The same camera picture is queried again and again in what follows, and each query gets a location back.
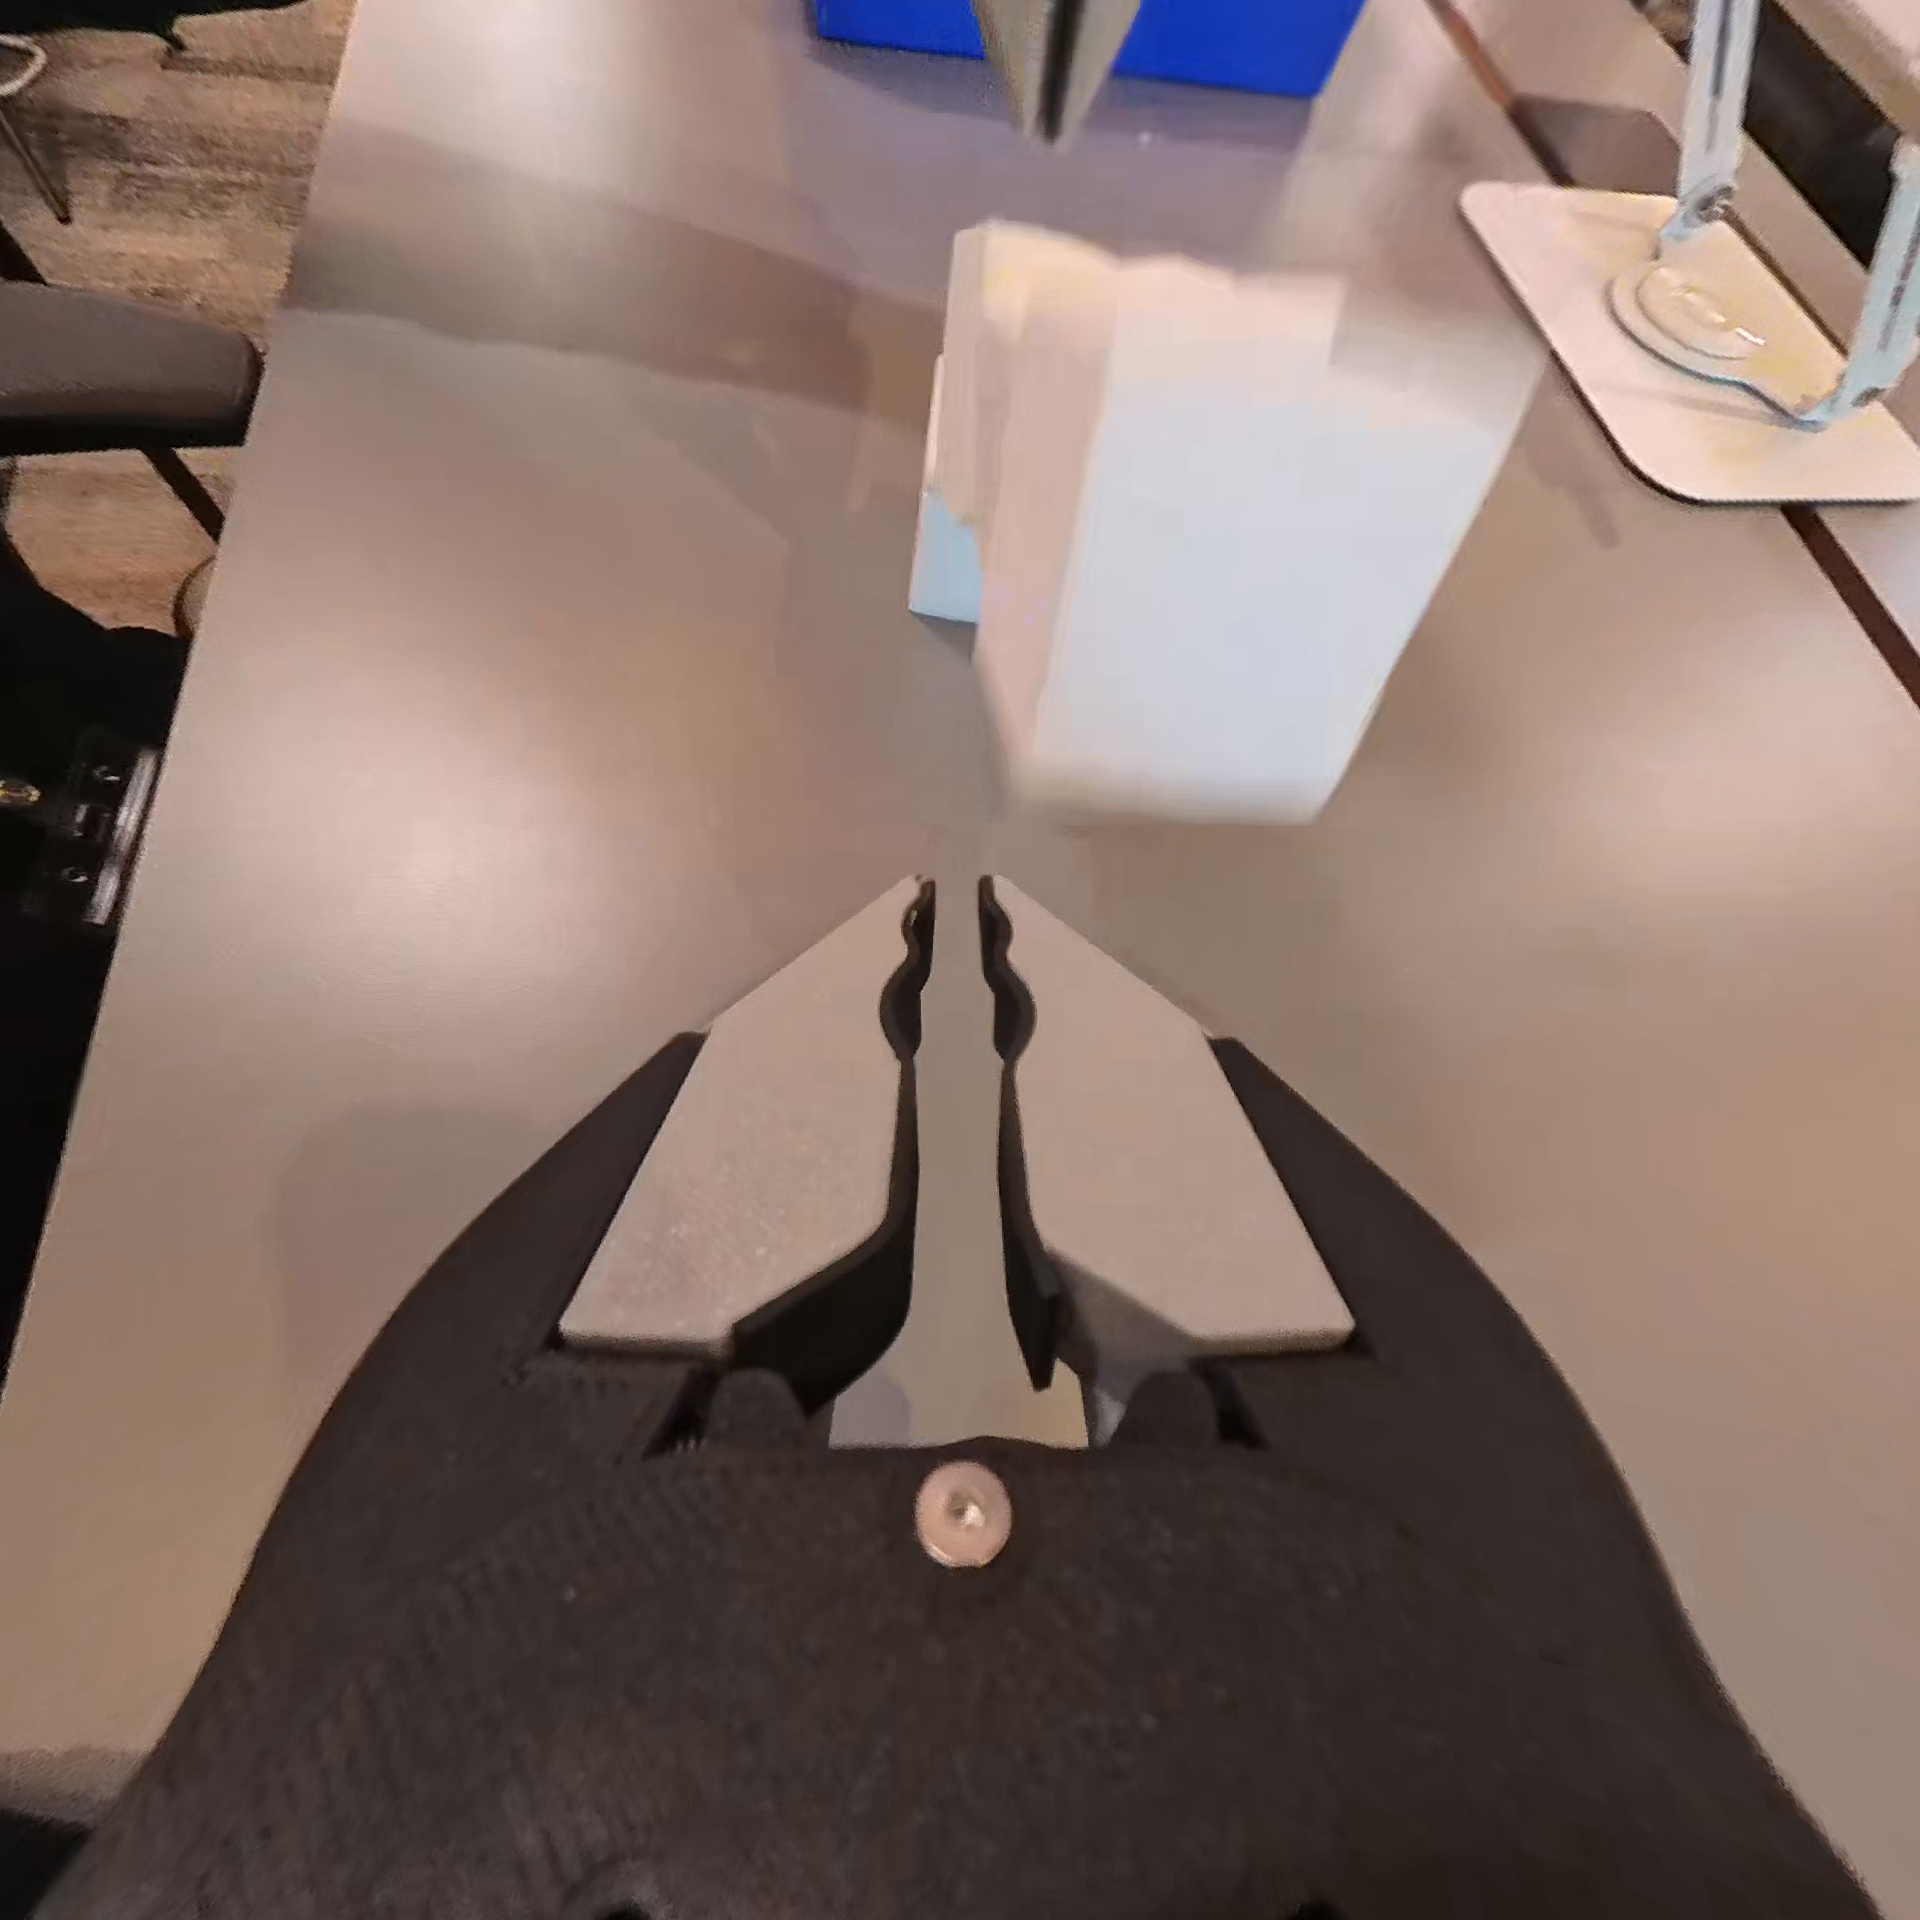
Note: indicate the black chair armrest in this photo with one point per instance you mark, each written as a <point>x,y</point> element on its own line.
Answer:
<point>120,369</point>

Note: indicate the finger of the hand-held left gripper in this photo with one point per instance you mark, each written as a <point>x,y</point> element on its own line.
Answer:
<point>1102,36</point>
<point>1026,44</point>

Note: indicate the white foam cube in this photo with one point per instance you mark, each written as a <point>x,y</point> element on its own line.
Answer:
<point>1231,569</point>
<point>950,569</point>

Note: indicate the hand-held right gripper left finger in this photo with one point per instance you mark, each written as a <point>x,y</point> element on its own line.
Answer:
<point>764,1184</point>

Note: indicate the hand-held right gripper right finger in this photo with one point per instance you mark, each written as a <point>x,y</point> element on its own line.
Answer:
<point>1172,1184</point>

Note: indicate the blue plastic bin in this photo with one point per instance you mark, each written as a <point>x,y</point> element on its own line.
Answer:
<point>1231,44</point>

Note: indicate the white-based document stand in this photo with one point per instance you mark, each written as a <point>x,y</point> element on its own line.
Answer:
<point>1576,299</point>

